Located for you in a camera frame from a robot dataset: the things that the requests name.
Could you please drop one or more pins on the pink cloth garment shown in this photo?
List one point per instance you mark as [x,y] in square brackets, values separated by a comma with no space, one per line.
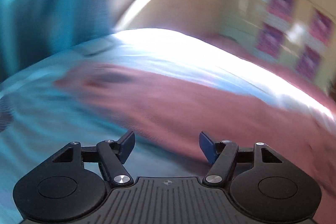
[183,108]

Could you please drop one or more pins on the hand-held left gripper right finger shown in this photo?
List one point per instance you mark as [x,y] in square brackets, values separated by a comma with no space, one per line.
[206,145]

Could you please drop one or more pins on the purple patterned wardrobe panel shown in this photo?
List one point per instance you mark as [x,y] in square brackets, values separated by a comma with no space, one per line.
[308,62]
[282,5]
[270,40]
[320,26]

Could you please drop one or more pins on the teal curtain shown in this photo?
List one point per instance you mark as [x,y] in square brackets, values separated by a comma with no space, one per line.
[39,3]

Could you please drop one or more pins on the light blue printed blanket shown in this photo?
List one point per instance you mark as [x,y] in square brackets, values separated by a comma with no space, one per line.
[39,121]

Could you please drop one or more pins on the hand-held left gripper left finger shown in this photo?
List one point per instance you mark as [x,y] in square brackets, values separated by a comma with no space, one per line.
[128,142]

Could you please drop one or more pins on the pink bedspread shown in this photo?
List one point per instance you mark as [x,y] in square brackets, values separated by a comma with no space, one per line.
[275,71]

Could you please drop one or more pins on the beige rounded headboard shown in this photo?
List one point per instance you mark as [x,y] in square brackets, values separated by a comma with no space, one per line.
[178,3]

